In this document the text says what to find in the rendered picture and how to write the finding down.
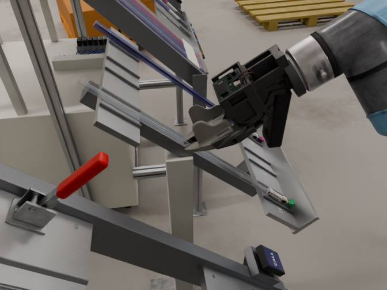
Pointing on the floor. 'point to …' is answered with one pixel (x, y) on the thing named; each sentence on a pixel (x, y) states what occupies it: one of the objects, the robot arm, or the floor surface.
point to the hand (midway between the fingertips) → (193, 144)
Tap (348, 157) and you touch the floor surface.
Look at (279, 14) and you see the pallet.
